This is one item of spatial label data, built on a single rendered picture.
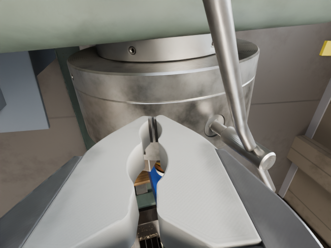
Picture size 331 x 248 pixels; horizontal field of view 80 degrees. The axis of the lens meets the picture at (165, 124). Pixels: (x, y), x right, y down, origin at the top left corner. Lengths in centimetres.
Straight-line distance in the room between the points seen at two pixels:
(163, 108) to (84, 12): 12
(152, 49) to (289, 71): 194
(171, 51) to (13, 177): 189
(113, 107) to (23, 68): 52
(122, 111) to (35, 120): 58
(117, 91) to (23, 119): 61
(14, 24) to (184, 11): 14
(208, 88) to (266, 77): 177
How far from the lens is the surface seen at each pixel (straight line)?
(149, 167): 32
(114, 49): 29
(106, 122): 28
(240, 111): 17
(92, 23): 20
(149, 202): 84
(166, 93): 23
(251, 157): 22
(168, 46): 26
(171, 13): 20
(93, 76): 26
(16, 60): 75
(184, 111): 24
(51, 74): 153
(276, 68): 203
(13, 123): 84
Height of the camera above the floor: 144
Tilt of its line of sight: 57 degrees down
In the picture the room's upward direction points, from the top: 152 degrees clockwise
